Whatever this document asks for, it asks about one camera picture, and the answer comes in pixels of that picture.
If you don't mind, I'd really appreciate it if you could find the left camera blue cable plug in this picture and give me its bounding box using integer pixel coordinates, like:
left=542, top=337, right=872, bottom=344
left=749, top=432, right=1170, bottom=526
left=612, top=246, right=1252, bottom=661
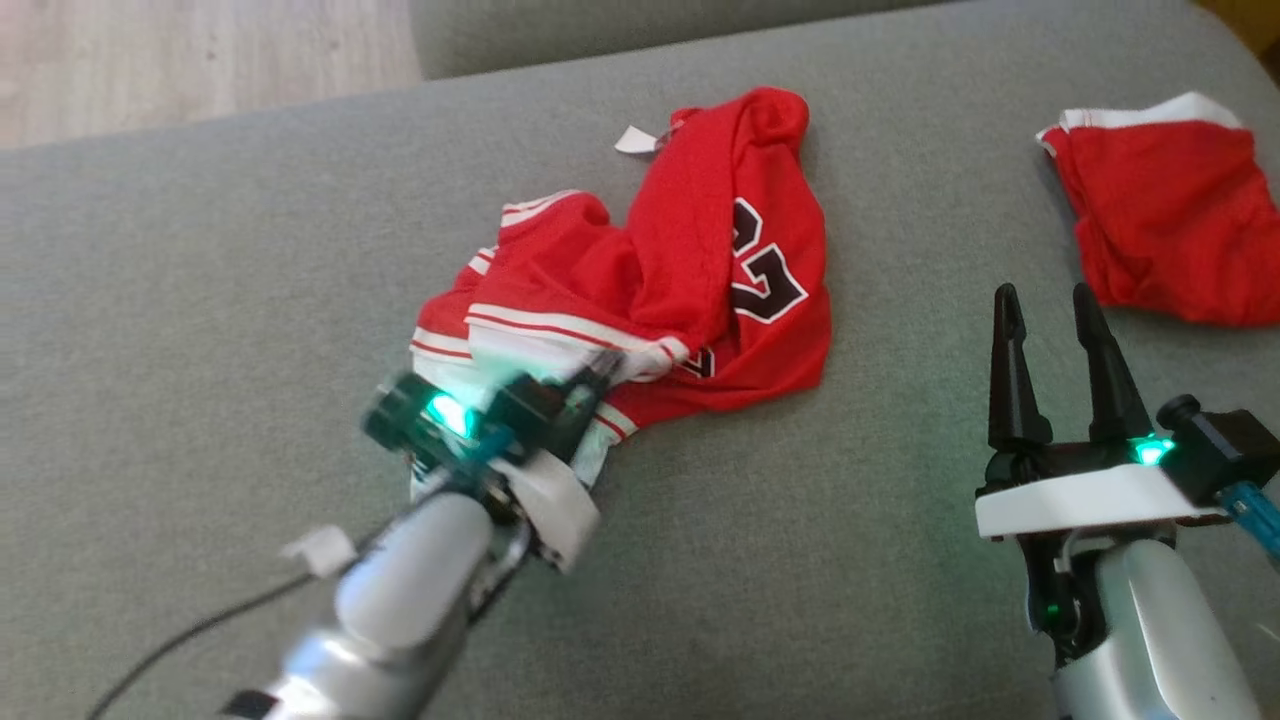
left=455, top=428, right=513, bottom=476

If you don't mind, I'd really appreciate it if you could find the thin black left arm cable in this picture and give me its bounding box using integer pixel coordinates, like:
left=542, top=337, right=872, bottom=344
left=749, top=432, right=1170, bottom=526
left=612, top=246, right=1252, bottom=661
left=88, top=568, right=346, bottom=720

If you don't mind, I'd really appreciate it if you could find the camera blue cable plug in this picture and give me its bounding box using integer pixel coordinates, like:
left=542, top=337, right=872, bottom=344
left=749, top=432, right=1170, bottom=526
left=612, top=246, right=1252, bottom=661
left=455, top=428, right=513, bottom=476
left=1222, top=480, right=1280, bottom=559

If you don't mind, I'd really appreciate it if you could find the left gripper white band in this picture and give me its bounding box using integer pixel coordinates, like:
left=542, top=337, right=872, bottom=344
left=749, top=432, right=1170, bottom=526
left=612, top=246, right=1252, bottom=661
left=487, top=350, right=627, bottom=573

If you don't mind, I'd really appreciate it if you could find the yellow and grey sofa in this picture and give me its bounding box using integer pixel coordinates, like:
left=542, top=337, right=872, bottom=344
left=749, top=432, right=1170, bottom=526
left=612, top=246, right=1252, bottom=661
left=0, top=0, right=1280, bottom=720

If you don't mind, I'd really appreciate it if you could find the right camera blue cable plug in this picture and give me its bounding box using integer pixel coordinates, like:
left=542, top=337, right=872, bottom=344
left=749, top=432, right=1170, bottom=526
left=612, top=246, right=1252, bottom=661
left=1222, top=480, right=1280, bottom=559

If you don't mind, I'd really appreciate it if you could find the red jersey number 23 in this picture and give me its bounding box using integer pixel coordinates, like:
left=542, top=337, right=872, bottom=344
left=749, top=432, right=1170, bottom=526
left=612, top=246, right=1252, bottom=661
left=408, top=87, right=833, bottom=501

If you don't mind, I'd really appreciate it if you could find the red shorts white trim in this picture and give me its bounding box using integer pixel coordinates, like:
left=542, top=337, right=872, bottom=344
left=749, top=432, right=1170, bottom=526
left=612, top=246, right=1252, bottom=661
left=1037, top=92, right=1280, bottom=328

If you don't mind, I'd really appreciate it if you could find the yellow sofa backrest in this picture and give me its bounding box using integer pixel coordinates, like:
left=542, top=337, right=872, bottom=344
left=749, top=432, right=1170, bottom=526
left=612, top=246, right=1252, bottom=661
left=1195, top=0, right=1280, bottom=33

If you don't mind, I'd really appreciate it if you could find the white cable tag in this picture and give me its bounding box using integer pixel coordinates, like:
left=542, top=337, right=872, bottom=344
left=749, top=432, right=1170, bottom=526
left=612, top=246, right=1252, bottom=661
left=282, top=527, right=358, bottom=579

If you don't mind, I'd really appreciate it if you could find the grey sofa seat cushion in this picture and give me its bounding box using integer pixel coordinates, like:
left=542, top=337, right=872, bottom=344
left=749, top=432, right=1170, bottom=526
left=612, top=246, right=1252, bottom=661
left=410, top=0, right=941, bottom=81

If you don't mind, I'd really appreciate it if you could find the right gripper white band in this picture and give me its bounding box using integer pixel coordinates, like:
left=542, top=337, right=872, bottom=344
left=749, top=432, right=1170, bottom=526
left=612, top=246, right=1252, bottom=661
left=975, top=283, right=1233, bottom=546

